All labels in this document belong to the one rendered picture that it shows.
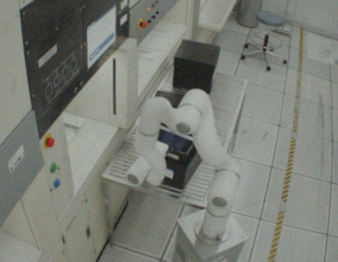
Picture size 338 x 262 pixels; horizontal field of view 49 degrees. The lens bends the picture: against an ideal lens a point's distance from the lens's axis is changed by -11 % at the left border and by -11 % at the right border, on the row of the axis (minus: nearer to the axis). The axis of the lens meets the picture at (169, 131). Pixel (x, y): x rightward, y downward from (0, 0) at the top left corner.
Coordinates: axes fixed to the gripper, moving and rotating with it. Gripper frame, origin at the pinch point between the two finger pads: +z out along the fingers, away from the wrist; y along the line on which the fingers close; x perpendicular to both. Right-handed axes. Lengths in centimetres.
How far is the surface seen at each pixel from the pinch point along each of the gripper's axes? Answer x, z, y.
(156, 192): -29.7, -10.0, 1.7
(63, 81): 48, -40, -27
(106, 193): -44, -15, -28
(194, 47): -4, 101, -28
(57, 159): 15, -51, -27
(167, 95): -19, 57, -26
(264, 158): -106, 129, 38
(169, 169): -18.2, -1.6, 4.2
